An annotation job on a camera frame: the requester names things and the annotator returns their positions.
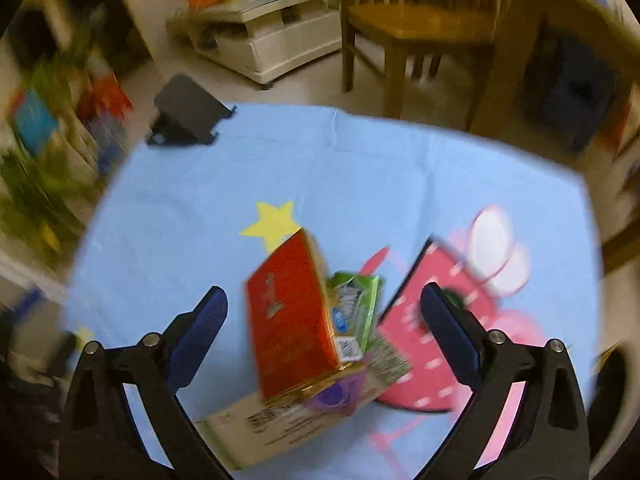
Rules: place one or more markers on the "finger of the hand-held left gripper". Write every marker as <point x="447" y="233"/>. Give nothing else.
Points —
<point x="27" y="305"/>

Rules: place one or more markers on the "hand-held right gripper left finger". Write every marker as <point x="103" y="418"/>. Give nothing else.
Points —
<point x="200" y="332"/>

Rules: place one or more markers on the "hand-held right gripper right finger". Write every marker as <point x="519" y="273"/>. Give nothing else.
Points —
<point x="450" y="332"/>

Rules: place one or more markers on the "red and gold cigarette pack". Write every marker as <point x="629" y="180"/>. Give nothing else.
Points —
<point x="290" y="325"/>

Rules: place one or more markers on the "green small carton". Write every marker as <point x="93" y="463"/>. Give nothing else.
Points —
<point x="355" y="305"/>

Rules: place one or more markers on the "white medicine box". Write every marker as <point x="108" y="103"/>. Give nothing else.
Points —
<point x="280" y="430"/>

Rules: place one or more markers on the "green long leaf plant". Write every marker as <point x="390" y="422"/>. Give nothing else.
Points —
<point x="40" y="195"/>

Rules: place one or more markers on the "blue cartoon printed tablecloth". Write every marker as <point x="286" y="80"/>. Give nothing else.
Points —
<point x="200" y="185"/>

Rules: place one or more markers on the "blue printed packets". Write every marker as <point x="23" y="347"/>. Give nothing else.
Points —
<point x="110" y="142"/>

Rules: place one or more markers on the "blue gift box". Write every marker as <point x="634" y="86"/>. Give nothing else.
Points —
<point x="35" y="120"/>

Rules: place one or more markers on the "red gift boxes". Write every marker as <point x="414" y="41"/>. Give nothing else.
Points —
<point x="107" y="95"/>

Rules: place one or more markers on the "black phone stand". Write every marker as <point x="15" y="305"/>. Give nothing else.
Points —
<point x="185" y="105"/>

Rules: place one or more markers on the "green leafy potted plant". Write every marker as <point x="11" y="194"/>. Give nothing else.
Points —
<point x="60" y="65"/>

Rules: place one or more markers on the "wooden dining table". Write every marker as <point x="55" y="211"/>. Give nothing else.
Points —
<point x="505" y="75"/>

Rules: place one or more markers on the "blue plastic stool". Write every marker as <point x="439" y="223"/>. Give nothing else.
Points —
<point x="575" y="95"/>

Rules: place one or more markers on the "white glass top coffee table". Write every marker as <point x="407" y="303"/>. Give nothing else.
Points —
<point x="280" y="45"/>

